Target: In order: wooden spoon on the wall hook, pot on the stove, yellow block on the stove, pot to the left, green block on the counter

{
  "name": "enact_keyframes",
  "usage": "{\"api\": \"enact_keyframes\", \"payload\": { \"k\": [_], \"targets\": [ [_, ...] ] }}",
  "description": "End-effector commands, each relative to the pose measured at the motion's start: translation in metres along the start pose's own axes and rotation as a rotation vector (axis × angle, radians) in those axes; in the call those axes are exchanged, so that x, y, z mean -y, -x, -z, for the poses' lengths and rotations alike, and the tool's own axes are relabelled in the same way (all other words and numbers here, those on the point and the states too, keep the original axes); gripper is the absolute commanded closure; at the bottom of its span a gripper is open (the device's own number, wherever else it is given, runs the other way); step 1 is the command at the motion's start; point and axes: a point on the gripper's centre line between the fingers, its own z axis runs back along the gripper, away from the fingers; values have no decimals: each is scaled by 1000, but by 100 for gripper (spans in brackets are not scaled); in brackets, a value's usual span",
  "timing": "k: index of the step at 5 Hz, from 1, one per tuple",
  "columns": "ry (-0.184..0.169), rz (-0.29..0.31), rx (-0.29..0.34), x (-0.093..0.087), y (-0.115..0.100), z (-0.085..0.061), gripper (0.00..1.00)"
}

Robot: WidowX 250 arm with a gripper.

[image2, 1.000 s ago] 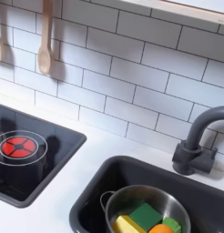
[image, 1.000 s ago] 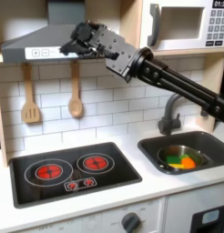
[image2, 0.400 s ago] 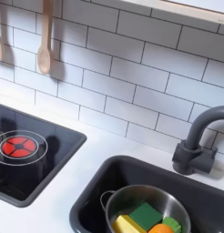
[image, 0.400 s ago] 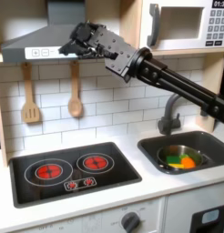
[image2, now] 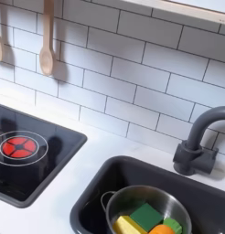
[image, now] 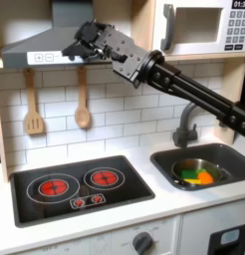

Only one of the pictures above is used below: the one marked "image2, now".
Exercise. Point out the black stove cooktop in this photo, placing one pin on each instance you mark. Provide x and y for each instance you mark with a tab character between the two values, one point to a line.
56	143

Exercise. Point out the orange toy carrot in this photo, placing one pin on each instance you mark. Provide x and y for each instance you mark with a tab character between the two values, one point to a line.
166	229

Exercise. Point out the dark grey tap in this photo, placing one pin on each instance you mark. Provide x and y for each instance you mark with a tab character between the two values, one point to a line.
193	158

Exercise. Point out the dark grey sink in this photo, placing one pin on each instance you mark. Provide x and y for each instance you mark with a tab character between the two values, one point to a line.
190	195

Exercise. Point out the yellow toy block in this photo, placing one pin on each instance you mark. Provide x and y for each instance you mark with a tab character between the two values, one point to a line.
126	227

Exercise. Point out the wooden spoon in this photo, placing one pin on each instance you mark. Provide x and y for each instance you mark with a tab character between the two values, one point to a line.
46	58

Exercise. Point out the green toy block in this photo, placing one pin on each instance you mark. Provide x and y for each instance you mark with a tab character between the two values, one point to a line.
146	217

